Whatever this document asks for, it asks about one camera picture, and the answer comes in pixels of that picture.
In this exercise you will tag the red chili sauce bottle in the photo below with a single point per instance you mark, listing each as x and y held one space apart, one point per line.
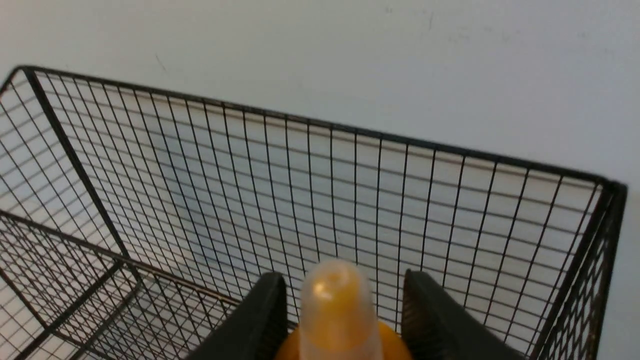
338 319

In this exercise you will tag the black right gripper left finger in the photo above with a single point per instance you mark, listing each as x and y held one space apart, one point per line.
256 328

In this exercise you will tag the black wire mesh shelf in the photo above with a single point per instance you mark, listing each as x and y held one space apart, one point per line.
134 220

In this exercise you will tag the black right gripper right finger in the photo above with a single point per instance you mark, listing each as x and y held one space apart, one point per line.
435 327

